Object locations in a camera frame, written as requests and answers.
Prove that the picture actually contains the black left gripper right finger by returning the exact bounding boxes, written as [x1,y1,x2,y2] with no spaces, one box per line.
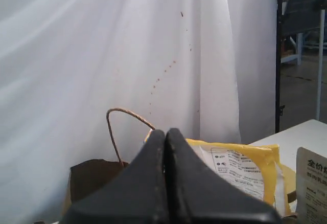
[164,128,281,223]

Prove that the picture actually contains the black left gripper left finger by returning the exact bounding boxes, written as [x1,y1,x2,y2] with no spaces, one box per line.
[62,130,167,223]

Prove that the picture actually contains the brown paper bag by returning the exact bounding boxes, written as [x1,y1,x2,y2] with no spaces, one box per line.
[62,107,155,214]

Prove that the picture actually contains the yellow white marshmallow bag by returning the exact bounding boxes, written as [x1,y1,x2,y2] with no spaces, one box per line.
[185,138,291,219]

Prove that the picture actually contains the white cat food bag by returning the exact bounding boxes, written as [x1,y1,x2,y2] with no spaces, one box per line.
[296,147,326,224]

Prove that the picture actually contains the white backdrop curtain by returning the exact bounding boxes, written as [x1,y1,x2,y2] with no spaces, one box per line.
[1,0,277,223]

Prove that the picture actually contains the black metal frame post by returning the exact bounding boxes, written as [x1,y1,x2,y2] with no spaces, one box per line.
[275,0,283,133]

